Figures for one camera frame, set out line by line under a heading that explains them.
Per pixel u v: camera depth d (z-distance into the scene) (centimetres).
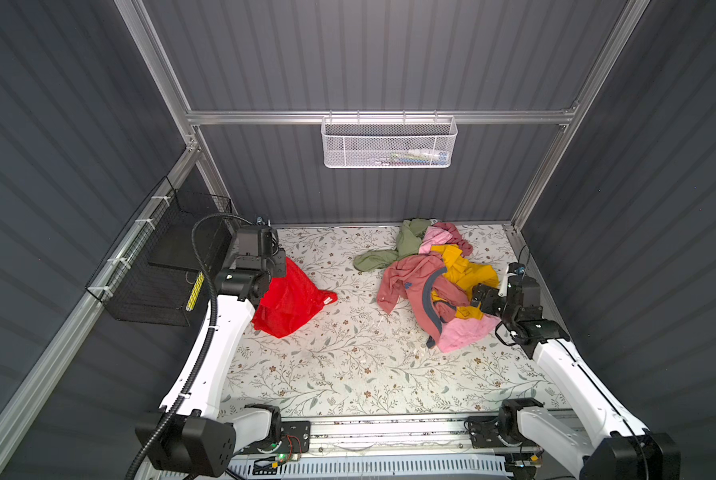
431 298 92
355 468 77
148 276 72
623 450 39
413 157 91
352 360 87
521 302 61
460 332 91
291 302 85
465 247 109
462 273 96
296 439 72
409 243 105
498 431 73
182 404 39
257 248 55
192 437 38
